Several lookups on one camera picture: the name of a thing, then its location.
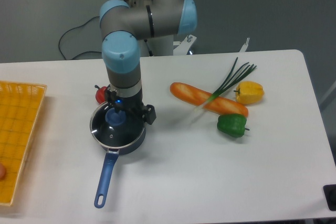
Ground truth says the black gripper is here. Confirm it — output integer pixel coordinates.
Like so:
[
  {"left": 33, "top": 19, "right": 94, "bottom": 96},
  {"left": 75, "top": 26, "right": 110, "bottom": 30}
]
[{"left": 105, "top": 87, "right": 156, "bottom": 125}]

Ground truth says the glass lid blue knob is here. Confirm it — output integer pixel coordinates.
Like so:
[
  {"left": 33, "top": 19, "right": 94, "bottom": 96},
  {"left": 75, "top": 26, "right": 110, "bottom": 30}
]
[{"left": 90, "top": 102, "right": 146, "bottom": 151}]

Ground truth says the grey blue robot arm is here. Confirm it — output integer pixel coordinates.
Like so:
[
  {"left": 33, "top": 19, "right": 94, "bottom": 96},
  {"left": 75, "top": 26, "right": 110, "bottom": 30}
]
[{"left": 99, "top": 0, "right": 197, "bottom": 124}]

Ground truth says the red bell pepper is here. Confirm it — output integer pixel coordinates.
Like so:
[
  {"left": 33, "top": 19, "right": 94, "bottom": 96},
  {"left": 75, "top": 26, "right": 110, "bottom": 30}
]
[{"left": 94, "top": 85, "right": 107, "bottom": 104}]

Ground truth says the orange baguette bread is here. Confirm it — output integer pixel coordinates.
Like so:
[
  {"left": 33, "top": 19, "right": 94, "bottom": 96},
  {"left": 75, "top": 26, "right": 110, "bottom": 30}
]
[{"left": 170, "top": 82, "right": 249, "bottom": 118}]

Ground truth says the dark blue saucepan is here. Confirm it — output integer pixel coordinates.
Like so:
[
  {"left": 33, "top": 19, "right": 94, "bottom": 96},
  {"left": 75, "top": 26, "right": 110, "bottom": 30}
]
[{"left": 94, "top": 143, "right": 141, "bottom": 208}]

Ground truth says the green spring onion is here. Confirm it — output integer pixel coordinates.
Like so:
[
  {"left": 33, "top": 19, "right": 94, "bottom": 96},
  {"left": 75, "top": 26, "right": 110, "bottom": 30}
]
[{"left": 195, "top": 57, "right": 257, "bottom": 111}]

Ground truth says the green bell pepper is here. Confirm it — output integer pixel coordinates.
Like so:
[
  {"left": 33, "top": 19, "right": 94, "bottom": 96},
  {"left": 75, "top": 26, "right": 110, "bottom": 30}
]
[{"left": 217, "top": 114, "right": 249, "bottom": 138}]

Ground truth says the yellow bell pepper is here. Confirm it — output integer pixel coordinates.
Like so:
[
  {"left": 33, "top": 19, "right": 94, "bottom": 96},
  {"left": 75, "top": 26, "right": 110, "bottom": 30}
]
[{"left": 234, "top": 81, "right": 265, "bottom": 105}]

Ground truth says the yellow woven basket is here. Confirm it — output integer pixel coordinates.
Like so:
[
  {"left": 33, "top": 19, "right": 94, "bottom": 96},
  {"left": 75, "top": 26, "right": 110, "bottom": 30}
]
[{"left": 1, "top": 81, "right": 47, "bottom": 206}]

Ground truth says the black square table fixture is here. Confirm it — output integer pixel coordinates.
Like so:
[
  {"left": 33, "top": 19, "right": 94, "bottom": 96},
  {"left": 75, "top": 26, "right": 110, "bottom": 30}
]
[{"left": 323, "top": 184, "right": 336, "bottom": 211}]

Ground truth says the white metal base frame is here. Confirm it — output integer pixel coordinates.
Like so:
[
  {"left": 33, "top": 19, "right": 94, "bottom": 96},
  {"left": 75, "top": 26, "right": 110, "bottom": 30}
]
[{"left": 140, "top": 34, "right": 250, "bottom": 57}]

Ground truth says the black cable on floor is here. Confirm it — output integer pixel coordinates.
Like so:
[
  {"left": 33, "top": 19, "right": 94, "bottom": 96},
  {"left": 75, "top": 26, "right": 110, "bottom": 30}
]
[{"left": 58, "top": 15, "right": 106, "bottom": 60}]

